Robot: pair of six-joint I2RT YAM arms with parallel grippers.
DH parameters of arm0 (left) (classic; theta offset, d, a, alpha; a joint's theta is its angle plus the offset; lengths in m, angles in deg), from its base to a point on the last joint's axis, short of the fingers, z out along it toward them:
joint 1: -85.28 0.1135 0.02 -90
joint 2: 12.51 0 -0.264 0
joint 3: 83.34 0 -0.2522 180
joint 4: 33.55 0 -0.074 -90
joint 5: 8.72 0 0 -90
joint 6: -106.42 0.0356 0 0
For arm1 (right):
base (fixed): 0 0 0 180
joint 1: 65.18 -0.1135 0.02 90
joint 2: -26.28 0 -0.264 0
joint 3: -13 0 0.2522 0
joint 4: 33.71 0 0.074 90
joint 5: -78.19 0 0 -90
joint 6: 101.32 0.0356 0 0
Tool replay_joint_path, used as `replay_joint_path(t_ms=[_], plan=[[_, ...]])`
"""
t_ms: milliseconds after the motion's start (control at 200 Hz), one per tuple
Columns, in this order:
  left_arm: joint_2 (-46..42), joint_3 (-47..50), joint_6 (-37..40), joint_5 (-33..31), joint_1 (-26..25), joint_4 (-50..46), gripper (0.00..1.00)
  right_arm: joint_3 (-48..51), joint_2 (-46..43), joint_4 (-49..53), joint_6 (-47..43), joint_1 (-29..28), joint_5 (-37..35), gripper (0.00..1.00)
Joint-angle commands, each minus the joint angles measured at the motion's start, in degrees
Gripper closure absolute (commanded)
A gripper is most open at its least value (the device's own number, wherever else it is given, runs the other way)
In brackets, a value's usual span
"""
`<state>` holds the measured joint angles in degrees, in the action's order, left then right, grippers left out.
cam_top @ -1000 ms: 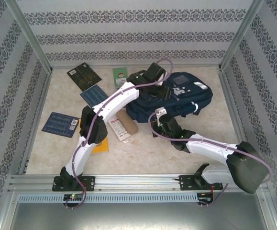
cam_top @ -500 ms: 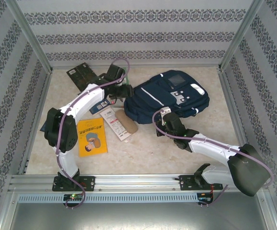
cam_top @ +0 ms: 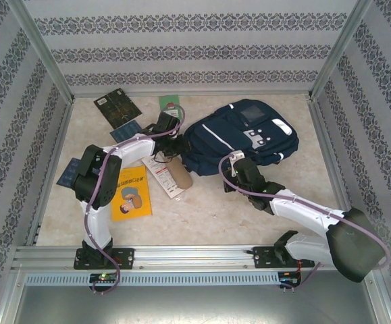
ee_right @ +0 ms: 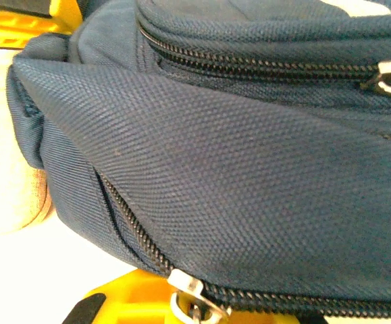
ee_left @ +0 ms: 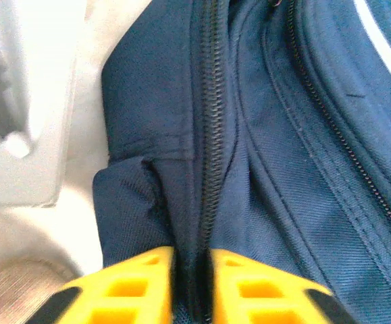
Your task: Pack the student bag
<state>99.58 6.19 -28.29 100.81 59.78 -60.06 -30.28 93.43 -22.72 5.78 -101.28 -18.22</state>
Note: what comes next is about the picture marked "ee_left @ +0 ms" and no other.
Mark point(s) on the right aluminium corner post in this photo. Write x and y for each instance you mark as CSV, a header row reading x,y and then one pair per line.
x,y
13,84

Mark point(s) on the navy blue student backpack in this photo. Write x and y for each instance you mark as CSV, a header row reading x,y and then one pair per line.
x,y
266,152

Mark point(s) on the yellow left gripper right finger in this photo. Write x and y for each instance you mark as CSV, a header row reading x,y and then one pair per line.
x,y
269,297

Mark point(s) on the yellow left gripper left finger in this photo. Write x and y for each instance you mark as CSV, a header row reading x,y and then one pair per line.
x,y
114,297

